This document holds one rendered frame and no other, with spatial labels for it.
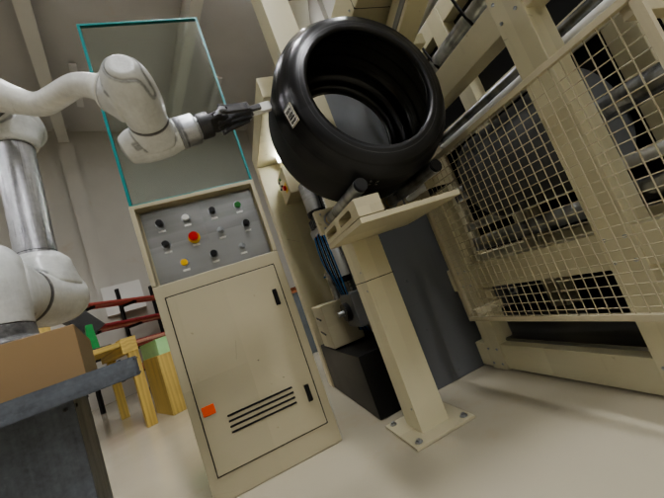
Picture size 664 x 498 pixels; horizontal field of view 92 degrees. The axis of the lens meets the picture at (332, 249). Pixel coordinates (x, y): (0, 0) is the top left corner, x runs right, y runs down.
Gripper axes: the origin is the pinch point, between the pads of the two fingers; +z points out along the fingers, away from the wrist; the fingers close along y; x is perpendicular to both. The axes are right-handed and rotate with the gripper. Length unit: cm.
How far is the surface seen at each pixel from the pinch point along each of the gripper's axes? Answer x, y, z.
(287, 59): -5.4, -11.1, 10.8
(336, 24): -11.7, -12.6, 31.5
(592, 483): 130, -26, 19
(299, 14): -83, 57, 69
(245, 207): 8, 61, -9
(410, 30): -14, 1, 72
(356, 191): 38.9, -8.3, 11.2
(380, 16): -28, 8, 69
